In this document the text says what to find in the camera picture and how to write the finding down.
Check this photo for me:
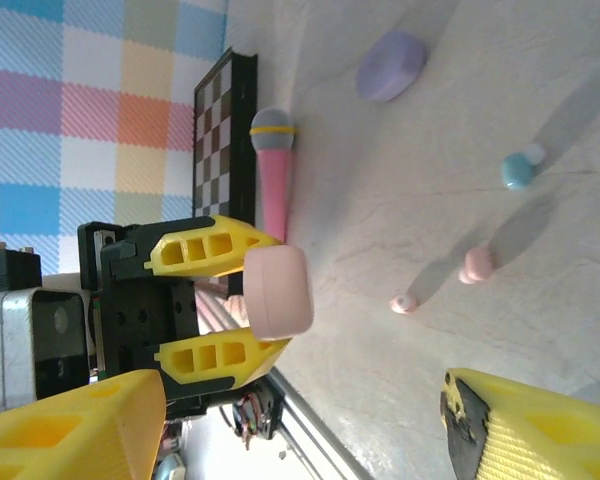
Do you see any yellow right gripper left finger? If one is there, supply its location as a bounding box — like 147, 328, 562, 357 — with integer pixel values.
0, 368, 168, 480

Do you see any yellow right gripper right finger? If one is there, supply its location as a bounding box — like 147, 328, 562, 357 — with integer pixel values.
439, 368, 600, 480

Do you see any pink earbud charging case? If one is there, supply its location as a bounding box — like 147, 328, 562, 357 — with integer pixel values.
242, 244, 315, 342

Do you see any pink wireless earbud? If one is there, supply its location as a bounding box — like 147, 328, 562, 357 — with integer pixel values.
389, 293, 417, 315
457, 246, 495, 286

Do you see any purple earbud charging case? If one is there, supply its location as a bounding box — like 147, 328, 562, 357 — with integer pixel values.
355, 30, 430, 105

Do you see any pink toy microphone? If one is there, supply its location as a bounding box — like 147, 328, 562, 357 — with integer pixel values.
248, 106, 297, 246

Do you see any black white chessboard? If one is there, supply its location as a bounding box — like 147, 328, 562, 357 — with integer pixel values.
192, 47, 259, 296

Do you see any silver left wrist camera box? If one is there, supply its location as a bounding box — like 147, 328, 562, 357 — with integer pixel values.
0, 242, 92, 419

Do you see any blue wireless earbud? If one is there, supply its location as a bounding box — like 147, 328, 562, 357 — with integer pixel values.
499, 143, 548, 192

